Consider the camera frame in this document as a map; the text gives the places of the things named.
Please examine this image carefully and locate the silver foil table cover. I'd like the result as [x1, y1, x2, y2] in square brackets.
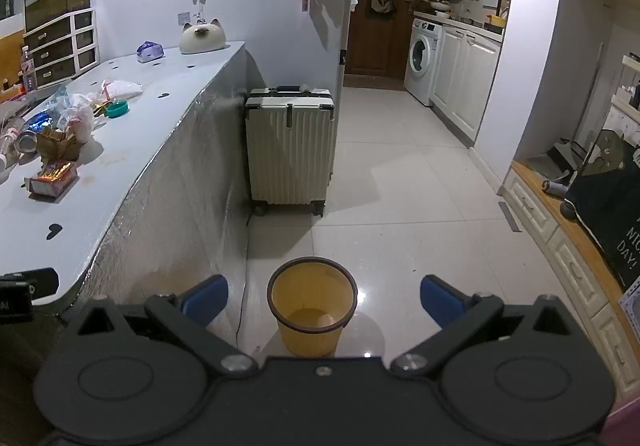
[75, 44, 251, 322]

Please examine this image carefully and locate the person's pink clothing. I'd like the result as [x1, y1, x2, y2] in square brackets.
[602, 398, 640, 446]

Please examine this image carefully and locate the brown wooden door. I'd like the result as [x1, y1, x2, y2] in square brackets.
[345, 0, 423, 80]

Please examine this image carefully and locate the purple tissue pack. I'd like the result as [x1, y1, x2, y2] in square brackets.
[136, 40, 166, 64]

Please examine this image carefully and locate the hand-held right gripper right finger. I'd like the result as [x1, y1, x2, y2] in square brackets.
[390, 275, 583, 378]

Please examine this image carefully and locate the white drawer organizer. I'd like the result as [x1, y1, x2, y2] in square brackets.
[22, 8, 97, 90]

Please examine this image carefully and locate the white kitchen cabinet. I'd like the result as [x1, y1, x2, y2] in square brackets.
[430, 21, 502, 147]

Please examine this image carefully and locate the white storage shelf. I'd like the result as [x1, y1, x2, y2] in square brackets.
[607, 54, 640, 147]

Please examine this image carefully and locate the upright water bottle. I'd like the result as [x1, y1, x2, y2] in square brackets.
[20, 45, 38, 94]

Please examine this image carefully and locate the yellow plastic trash bin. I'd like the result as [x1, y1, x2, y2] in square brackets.
[266, 257, 359, 358]

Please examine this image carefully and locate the white drawer bench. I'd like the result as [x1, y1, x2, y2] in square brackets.
[502, 161, 640, 397]

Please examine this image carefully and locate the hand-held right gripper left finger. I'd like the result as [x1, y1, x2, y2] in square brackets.
[64, 275, 259, 378]

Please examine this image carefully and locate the red snack box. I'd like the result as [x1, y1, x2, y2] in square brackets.
[27, 160, 80, 199]

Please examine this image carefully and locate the pink and white plastic bag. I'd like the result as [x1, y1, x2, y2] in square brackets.
[100, 79, 144, 102]

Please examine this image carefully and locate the white washing machine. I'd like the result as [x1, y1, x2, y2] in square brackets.
[403, 17, 444, 107]

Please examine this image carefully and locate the black power cable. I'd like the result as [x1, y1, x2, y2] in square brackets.
[234, 211, 252, 352]

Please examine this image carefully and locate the silver can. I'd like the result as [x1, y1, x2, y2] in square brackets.
[15, 130, 40, 153]

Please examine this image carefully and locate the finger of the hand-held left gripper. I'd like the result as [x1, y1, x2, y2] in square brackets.
[0, 267, 60, 299]

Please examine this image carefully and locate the black printed cushion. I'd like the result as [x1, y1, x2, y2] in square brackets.
[565, 129, 640, 292]

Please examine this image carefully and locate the cream hard-shell suitcase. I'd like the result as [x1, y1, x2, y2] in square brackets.
[244, 85, 337, 218]

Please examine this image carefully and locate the cat-shaped ceramic jar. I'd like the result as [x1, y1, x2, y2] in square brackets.
[180, 18, 227, 55]

